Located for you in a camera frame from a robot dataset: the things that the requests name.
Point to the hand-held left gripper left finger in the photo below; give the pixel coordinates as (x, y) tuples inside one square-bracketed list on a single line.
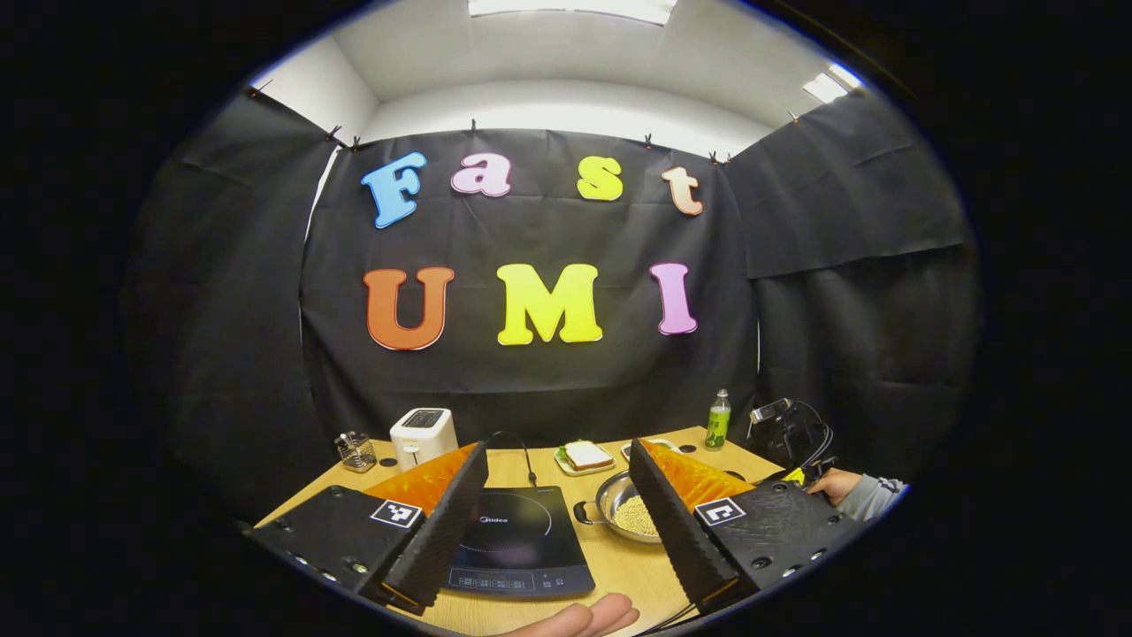
[(442, 531)]

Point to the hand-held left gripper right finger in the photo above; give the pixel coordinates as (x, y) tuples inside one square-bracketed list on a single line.
[(672, 540)]

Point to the stainless steel pot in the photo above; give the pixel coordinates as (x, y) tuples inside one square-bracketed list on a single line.
[(617, 495)]

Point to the black induction cooktop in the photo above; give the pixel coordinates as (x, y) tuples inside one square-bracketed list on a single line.
[(531, 548)]

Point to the pile of soybeans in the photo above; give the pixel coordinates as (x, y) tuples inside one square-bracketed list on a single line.
[(637, 518)]

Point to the green drink bottle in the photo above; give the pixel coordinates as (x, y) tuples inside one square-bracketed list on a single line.
[(718, 423)]

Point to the white toaster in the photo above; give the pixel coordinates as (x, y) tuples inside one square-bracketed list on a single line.
[(423, 441)]

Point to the white divided grain tray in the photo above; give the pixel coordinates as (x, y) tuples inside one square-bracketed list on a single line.
[(661, 443)]

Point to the white sandwich plate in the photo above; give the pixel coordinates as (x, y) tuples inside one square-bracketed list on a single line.
[(575, 471)]

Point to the white bread sandwich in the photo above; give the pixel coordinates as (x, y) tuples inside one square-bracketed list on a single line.
[(586, 455)]

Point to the black backdrop cloth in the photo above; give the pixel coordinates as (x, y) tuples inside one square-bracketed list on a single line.
[(548, 389)]

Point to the small ceiling light panel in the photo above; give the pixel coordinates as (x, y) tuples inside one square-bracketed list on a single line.
[(829, 84)]

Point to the large ceiling light panel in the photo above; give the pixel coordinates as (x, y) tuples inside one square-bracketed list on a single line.
[(570, 9)]

